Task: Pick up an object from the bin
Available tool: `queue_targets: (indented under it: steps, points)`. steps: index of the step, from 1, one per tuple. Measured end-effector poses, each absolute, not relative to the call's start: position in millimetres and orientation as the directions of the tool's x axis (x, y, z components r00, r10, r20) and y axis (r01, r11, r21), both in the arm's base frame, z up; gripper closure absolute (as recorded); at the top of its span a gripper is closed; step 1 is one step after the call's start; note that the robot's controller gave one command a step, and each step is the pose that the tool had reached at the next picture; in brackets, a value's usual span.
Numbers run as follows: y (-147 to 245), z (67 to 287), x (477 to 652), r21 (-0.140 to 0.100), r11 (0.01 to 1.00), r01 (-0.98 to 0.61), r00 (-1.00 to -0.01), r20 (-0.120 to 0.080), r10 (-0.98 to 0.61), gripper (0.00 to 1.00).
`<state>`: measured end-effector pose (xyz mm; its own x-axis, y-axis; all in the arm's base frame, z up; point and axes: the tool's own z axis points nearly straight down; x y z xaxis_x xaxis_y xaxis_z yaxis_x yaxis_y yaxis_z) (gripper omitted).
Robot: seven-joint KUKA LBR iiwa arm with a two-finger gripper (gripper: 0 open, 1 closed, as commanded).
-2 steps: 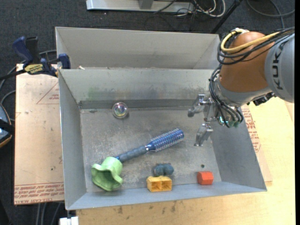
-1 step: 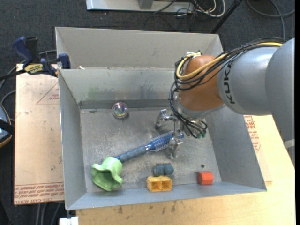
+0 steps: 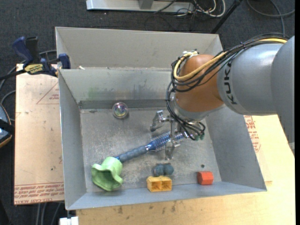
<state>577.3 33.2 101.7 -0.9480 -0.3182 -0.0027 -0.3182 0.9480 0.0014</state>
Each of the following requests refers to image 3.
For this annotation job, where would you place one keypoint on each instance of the red block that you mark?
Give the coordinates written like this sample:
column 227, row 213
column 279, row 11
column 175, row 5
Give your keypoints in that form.
column 205, row 178

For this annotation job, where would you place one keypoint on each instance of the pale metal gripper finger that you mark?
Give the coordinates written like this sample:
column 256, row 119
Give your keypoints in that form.
column 169, row 150
column 156, row 122

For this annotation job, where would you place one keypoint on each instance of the green plastic cup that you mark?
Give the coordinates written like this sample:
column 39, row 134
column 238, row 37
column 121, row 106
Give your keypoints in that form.
column 106, row 174

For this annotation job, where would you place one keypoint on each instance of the blue-grey lumpy object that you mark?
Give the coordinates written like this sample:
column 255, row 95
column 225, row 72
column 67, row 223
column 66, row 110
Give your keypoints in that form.
column 162, row 169

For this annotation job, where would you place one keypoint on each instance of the grey metal bin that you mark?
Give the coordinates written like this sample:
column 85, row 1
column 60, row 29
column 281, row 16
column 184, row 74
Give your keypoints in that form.
column 105, row 139

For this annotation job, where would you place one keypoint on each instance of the brown cardboard board, red print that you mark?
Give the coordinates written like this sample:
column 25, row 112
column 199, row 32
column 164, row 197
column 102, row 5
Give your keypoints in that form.
column 37, row 137

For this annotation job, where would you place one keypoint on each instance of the clear glass ball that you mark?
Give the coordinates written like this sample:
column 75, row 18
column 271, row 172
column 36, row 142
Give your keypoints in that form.
column 120, row 110

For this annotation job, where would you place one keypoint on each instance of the yellow box-shaped block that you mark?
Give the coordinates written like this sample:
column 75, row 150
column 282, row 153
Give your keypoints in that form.
column 159, row 184

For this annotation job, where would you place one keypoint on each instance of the blue hairbrush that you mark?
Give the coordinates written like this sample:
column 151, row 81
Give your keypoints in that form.
column 137, row 152

